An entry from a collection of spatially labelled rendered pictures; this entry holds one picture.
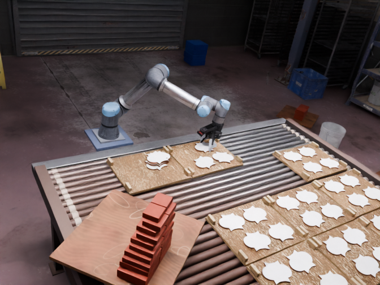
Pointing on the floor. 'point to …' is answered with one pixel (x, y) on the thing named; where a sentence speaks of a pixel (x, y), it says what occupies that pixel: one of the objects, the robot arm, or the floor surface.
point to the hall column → (301, 35)
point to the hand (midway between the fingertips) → (204, 146)
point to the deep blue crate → (307, 83)
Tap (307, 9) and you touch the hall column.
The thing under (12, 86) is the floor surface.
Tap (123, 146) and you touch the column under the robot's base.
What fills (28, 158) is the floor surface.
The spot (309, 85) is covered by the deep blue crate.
